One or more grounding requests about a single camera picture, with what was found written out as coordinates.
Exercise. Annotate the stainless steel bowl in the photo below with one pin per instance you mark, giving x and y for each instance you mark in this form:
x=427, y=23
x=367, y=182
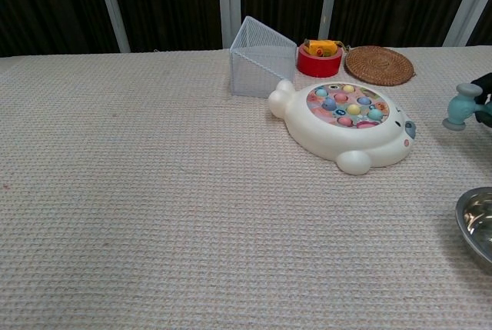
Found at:
x=478, y=222

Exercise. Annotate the white seal fishing toy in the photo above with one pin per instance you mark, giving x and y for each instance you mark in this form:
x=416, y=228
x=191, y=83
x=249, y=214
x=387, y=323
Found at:
x=326, y=139

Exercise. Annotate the yellow toy block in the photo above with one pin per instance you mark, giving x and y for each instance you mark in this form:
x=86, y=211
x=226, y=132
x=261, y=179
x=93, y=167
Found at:
x=321, y=48

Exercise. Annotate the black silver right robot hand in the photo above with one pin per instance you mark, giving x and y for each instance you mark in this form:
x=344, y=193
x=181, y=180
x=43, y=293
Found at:
x=485, y=84

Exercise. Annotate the red round tin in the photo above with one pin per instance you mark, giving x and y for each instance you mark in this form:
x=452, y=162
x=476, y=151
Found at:
x=315, y=66

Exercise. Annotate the light blue toy hammer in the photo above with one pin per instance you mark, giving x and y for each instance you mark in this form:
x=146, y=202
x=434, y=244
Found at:
x=461, y=107

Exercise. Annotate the beige woven tablecloth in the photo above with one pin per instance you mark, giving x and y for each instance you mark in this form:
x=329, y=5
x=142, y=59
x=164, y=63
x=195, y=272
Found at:
x=153, y=191

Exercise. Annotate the brown woven rattan coaster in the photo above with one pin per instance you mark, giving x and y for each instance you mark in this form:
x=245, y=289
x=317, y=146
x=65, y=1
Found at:
x=378, y=65

